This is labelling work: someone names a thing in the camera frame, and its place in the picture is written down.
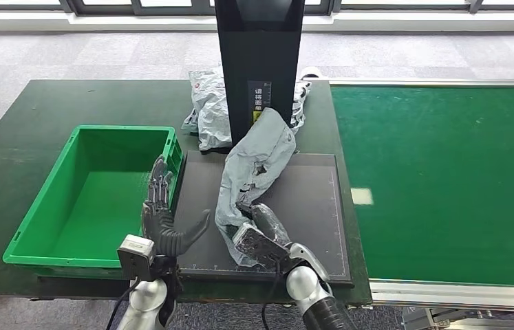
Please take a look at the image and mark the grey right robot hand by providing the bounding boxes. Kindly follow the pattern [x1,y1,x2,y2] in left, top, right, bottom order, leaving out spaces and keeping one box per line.
[236,201,292,247]

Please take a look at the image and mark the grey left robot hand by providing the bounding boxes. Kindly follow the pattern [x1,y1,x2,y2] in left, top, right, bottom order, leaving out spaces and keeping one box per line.
[141,155,212,259]

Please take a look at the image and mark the grey parcel bag red print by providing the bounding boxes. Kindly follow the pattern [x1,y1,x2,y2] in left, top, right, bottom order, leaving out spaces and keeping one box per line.
[214,107,297,268]

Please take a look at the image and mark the crumpled grey parcel bag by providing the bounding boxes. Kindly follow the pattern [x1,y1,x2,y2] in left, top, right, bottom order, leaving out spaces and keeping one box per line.
[181,67,235,152]

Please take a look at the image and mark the black white patterned parcel bag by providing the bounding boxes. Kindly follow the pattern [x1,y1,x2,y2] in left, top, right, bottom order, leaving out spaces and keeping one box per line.
[289,79,312,135]

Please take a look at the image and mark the green conveyor belt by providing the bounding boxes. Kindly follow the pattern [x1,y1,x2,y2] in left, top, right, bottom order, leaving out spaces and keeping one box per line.
[329,85,514,289]

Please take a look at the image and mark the metal conveyor support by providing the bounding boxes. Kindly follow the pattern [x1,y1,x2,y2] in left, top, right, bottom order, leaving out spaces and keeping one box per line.
[402,309,514,330]

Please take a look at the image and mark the black scanner platform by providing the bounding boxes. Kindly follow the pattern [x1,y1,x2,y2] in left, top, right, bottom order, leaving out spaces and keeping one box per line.
[175,150,354,288]

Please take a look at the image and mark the green plastic crate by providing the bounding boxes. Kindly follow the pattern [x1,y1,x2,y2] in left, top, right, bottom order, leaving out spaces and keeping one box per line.
[2,125,184,280]

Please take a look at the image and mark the black yellow column label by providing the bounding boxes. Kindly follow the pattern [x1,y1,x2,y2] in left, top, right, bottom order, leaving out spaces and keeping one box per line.
[247,80,272,126]

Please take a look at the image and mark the black scanner column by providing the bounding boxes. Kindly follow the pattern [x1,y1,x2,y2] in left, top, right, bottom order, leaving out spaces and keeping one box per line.
[214,0,307,148]

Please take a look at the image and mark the dark green table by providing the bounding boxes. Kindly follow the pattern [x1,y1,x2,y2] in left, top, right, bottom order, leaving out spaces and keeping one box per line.
[0,79,373,306]

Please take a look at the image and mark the speckled right wrist camera box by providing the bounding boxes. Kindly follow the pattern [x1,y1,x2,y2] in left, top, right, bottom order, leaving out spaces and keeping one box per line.
[232,223,290,273]

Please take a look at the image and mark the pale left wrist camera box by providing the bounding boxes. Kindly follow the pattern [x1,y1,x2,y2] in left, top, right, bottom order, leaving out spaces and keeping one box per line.
[116,234,158,283]

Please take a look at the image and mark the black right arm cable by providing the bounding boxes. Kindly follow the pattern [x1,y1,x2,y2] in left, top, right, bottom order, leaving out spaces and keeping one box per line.
[261,261,285,330]

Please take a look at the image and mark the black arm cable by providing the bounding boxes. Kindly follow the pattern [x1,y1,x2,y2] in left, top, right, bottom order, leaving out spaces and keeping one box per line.
[261,261,285,330]
[105,278,141,330]

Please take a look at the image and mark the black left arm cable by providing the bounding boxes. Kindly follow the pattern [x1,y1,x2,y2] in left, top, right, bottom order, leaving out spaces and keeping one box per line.
[105,278,141,330]

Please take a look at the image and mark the aluminium conveyor frame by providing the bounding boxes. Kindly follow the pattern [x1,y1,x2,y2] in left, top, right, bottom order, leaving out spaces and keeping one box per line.
[327,78,514,313]

